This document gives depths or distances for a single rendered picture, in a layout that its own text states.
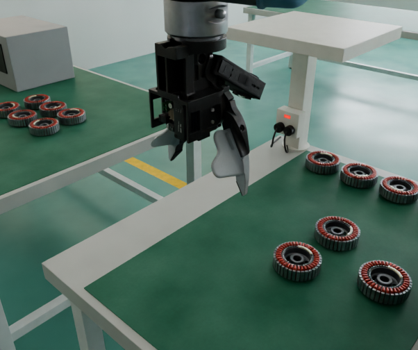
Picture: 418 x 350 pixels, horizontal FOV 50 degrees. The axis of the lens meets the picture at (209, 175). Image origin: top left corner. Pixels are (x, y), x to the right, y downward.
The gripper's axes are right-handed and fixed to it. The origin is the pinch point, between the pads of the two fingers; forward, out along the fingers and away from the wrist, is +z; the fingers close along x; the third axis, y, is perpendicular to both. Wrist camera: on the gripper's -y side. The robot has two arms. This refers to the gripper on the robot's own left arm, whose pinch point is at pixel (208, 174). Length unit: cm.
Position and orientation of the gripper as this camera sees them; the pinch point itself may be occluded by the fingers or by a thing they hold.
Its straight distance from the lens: 64.9
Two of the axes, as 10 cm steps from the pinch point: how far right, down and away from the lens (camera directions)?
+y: -6.9, 3.6, -6.3
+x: 7.2, 3.4, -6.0
